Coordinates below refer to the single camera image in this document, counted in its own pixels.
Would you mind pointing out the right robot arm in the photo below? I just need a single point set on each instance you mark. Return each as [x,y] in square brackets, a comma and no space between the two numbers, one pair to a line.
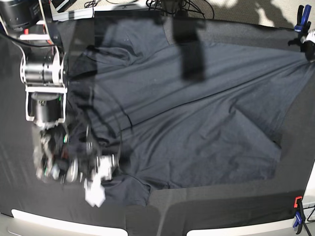
[65,149]

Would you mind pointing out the black table cloth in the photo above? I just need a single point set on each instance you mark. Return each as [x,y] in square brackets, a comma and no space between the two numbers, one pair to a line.
[168,212]

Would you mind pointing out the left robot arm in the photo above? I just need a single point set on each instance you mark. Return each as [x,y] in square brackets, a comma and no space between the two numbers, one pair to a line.
[310,31]

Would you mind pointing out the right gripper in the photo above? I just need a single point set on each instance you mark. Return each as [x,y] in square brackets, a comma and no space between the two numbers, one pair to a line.
[93,172]

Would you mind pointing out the dark grey t-shirt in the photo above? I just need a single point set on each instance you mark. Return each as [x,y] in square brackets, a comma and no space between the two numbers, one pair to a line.
[189,112]

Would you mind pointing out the red blue clamp near right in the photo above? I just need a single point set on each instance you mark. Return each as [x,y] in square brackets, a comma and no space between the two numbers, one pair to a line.
[300,219]

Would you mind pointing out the blue clamp far right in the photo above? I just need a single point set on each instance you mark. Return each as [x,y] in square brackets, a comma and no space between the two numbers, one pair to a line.
[303,24]

